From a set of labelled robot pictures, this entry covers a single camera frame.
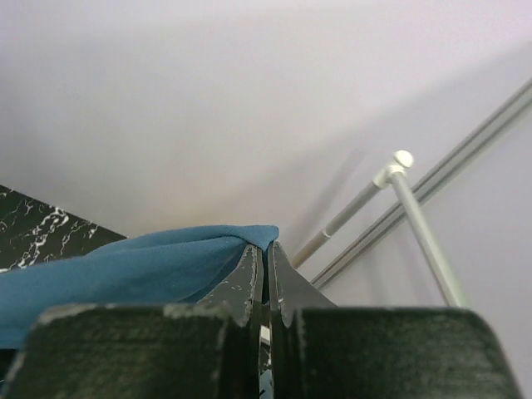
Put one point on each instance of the blue t-shirt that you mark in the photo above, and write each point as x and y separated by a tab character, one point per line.
173	266

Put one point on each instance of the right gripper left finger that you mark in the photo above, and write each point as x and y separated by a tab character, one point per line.
205	350

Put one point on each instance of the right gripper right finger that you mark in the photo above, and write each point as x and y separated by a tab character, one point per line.
320	350

